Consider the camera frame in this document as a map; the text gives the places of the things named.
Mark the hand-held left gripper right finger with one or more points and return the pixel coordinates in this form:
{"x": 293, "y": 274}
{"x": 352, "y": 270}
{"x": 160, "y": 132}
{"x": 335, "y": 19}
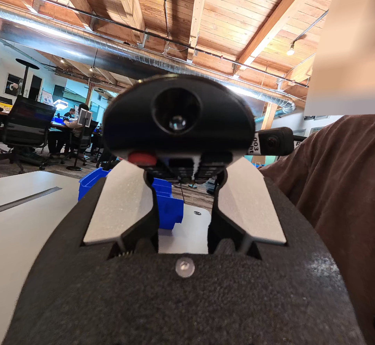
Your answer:
{"x": 249, "y": 204}

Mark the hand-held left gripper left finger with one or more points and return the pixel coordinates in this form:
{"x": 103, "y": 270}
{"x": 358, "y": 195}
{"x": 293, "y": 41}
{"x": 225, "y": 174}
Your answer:
{"x": 117, "y": 204}

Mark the blue bin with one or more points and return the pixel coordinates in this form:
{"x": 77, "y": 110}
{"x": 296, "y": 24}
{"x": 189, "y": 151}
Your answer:
{"x": 168, "y": 210}

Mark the black remote control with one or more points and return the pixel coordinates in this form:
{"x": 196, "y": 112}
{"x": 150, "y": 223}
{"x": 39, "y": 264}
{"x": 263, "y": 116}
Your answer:
{"x": 131, "y": 122}

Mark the grey desk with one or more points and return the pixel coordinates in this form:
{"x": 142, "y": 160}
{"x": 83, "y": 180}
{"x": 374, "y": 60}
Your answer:
{"x": 29, "y": 219}

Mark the person's brown shirt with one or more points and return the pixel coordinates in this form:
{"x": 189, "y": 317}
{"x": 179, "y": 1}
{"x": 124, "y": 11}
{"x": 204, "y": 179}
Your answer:
{"x": 337, "y": 189}

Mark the white tablet on stand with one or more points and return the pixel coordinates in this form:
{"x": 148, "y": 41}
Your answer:
{"x": 85, "y": 116}

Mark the black office chair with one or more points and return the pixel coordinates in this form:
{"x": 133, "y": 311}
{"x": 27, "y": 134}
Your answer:
{"x": 29, "y": 122}

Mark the black floor lamp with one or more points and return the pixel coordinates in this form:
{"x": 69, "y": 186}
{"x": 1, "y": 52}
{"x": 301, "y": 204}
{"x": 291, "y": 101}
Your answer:
{"x": 27, "y": 63}

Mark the dark rectangular air duct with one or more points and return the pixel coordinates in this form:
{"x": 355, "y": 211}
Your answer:
{"x": 88, "y": 55}

